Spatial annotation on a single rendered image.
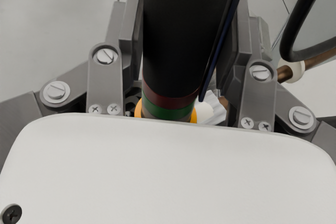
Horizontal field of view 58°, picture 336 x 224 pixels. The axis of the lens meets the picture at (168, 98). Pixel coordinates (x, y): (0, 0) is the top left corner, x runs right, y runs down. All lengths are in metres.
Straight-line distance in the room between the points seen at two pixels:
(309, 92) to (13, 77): 1.78
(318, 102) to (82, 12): 1.98
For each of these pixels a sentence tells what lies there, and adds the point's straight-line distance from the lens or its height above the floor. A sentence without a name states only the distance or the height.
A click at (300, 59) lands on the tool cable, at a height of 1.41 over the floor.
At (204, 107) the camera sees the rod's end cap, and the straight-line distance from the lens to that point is 0.24.
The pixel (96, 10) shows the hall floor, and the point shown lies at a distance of 2.36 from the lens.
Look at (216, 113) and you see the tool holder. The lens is 0.25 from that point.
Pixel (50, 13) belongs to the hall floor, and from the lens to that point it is 2.39.
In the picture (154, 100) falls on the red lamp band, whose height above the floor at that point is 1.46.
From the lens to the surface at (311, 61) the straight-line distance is 0.31.
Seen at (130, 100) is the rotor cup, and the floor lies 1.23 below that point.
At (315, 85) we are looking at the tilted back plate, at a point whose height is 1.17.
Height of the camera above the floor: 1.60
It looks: 59 degrees down
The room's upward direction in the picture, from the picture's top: 9 degrees clockwise
